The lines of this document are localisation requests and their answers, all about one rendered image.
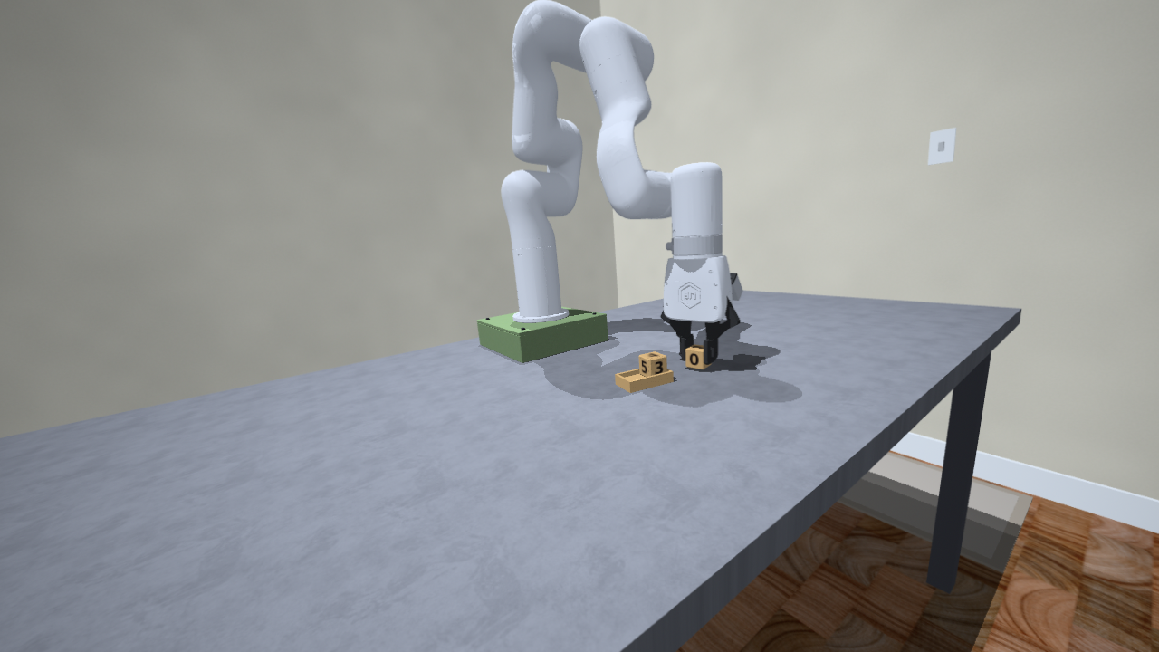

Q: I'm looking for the tan wooden tray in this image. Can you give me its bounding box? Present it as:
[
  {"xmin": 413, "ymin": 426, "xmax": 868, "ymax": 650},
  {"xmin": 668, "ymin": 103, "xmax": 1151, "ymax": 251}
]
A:
[{"xmin": 615, "ymin": 369, "xmax": 675, "ymax": 393}]

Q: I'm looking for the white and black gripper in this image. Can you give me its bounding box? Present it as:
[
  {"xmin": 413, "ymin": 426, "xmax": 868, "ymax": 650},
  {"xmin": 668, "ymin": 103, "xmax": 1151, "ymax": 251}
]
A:
[{"xmin": 661, "ymin": 252, "xmax": 741, "ymax": 365}]

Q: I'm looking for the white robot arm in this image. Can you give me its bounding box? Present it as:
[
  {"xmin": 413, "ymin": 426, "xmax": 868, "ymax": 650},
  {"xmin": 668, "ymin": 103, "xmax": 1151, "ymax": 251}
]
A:
[{"xmin": 502, "ymin": 0, "xmax": 723, "ymax": 323}]

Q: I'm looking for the tan wooden number cube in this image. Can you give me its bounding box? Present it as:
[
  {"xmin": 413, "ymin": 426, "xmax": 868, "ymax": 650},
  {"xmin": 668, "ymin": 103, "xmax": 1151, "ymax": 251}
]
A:
[
  {"xmin": 685, "ymin": 344, "xmax": 712, "ymax": 369},
  {"xmin": 637, "ymin": 351, "xmax": 666, "ymax": 378}
]

